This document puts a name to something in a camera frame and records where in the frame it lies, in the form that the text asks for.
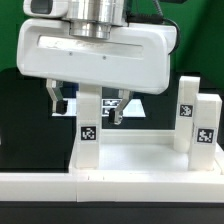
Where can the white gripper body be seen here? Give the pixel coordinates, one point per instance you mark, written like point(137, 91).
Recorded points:
point(136, 57)

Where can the white desk top tray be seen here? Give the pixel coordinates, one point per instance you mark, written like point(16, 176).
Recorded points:
point(135, 152)

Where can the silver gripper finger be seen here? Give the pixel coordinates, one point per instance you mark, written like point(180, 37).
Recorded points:
point(59, 105)
point(116, 114)

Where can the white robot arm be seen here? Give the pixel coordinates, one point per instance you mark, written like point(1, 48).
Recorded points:
point(93, 18)

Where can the white front fence bar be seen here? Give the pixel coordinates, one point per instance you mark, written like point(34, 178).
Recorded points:
point(108, 187)

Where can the white marker sheet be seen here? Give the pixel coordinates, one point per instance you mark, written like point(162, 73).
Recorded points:
point(134, 109)

